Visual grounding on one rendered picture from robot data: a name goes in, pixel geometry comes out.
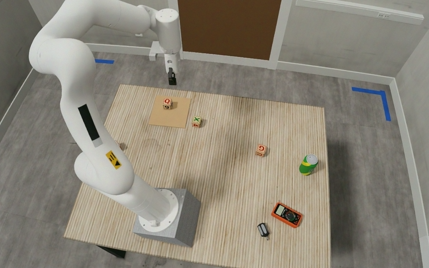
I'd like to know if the black and grey screwdriver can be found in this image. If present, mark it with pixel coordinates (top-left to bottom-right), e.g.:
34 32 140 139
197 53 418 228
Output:
257 223 270 240

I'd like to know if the tan square mat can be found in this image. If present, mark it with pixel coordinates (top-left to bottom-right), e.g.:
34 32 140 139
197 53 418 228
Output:
149 95 191 128

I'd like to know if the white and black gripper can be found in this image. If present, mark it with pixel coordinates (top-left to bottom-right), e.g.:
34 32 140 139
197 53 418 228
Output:
164 51 181 85

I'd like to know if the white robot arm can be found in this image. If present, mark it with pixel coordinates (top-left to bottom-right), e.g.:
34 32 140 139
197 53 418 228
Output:
29 0 181 233

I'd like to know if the orange digital multimeter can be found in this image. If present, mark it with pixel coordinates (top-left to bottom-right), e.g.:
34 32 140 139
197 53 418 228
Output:
271 202 302 228

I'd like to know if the green and yellow soda can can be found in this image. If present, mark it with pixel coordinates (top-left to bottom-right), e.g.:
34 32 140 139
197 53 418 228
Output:
299 154 318 176

